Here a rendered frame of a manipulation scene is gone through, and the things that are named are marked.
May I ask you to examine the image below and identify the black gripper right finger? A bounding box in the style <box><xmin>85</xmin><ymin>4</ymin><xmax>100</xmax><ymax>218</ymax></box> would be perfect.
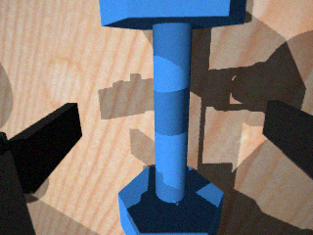
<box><xmin>262</xmin><ymin>100</ymin><xmax>313</xmax><ymax>177</ymax></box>

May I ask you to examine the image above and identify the blue dumbbell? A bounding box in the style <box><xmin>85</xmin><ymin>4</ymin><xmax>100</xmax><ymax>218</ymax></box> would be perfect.
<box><xmin>99</xmin><ymin>0</ymin><xmax>246</xmax><ymax>235</ymax></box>

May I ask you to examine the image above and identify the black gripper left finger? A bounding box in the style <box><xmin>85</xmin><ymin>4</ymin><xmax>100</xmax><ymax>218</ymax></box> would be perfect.
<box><xmin>0</xmin><ymin>103</ymin><xmax>82</xmax><ymax>235</ymax></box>

